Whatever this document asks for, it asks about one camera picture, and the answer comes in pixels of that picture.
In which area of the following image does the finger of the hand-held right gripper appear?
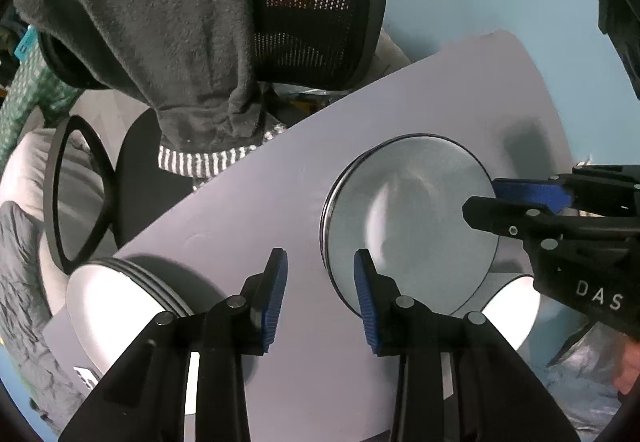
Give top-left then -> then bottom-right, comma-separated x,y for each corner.
462,196 -> 562,244
492,175 -> 576,216

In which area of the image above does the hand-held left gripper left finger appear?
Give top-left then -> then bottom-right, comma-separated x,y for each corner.
59,247 -> 289,442

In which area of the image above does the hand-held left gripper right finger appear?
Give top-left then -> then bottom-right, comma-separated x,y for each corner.
353,248 -> 583,442

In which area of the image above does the large white bowl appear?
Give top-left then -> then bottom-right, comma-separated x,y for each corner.
479,274 -> 542,354

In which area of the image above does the medium white bowl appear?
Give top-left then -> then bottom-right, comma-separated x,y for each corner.
319,134 -> 502,318

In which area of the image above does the person's right hand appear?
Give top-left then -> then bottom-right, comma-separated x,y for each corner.
612,336 -> 640,398

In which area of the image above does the clear plastic sheet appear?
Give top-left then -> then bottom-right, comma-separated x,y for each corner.
542,317 -> 628,428

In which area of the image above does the grey quilted duvet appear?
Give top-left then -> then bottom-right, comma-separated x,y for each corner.
0,201 -> 87,423

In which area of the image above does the black mesh office chair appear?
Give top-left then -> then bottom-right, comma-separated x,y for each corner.
37,0 -> 391,279

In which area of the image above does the light grey bed sheet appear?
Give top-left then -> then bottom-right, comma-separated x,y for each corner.
0,128 -> 117,319

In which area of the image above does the dark grey fleece garment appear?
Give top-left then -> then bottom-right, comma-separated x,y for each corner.
12,0 -> 282,184

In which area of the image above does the green checkered cloth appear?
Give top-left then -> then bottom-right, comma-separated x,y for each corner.
0,55 -> 83,164

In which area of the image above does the blue plastic crate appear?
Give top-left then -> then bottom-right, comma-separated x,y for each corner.
14,24 -> 40,62

